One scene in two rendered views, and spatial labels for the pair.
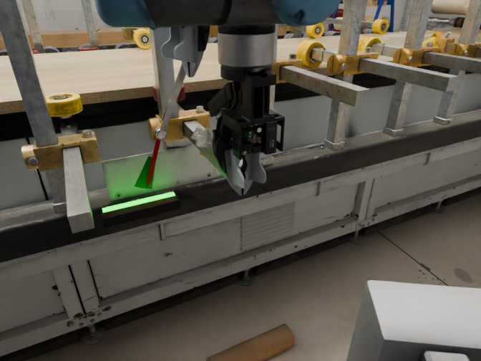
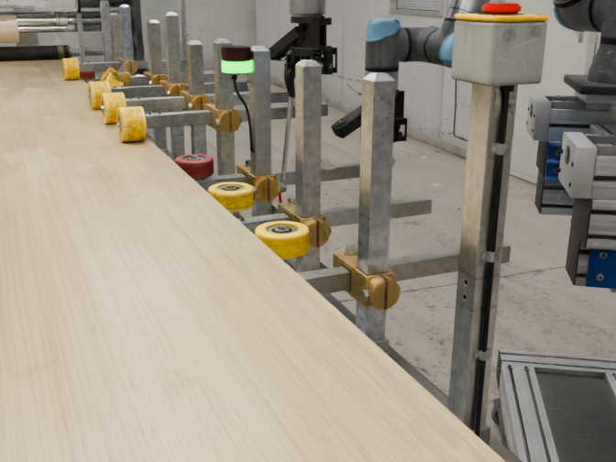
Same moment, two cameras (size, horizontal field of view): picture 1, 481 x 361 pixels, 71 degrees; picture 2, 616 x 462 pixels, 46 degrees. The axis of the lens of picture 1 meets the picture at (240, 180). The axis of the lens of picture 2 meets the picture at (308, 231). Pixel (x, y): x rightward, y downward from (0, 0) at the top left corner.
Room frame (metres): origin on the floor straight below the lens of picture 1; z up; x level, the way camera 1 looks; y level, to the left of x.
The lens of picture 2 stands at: (0.57, 1.65, 1.25)
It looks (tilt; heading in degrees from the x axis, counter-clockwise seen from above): 19 degrees down; 273
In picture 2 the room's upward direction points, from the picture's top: straight up
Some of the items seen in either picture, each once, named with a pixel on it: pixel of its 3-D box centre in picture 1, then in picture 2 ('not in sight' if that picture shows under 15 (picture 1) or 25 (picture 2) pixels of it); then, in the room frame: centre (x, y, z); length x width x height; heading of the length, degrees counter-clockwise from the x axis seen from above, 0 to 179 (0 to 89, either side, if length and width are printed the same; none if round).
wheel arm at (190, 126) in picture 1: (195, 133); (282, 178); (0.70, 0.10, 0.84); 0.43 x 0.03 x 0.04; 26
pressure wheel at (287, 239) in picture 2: not in sight; (281, 261); (0.65, 0.63, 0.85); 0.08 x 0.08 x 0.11
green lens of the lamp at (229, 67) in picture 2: not in sight; (236, 65); (0.78, 0.18, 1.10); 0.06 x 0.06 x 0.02
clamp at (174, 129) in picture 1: (179, 124); (256, 182); (0.75, 0.14, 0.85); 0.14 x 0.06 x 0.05; 116
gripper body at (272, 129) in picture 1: (248, 110); (382, 116); (0.47, -0.01, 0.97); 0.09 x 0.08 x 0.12; 26
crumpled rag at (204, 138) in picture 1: (208, 132); (315, 162); (0.62, 0.06, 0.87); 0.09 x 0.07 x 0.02; 26
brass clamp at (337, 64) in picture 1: (351, 63); (194, 102); (0.97, -0.31, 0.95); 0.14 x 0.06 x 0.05; 116
